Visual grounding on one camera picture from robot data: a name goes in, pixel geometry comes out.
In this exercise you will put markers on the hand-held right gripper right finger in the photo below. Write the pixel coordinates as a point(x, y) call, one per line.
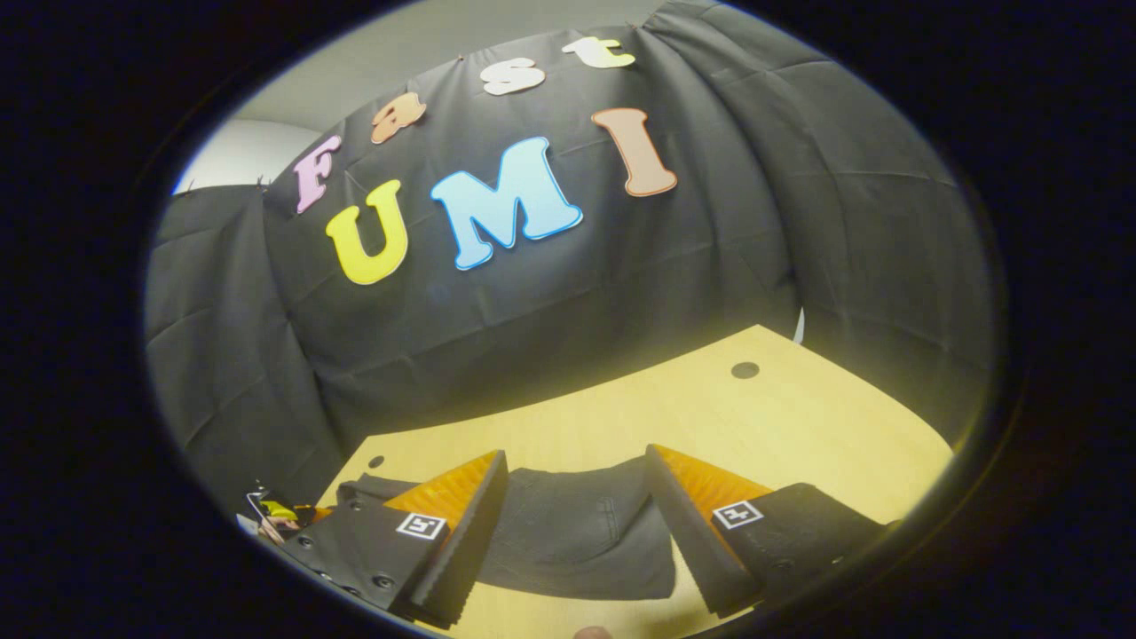
point(701, 550)

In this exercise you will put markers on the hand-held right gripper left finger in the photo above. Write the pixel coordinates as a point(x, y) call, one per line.
point(461, 550)

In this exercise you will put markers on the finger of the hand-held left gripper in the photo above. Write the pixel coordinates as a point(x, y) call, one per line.
point(284, 513)

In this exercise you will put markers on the black jeans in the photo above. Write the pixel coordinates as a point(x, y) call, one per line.
point(577, 541)

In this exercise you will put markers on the black backdrop cloth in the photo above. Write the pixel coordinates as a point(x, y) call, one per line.
point(710, 248)

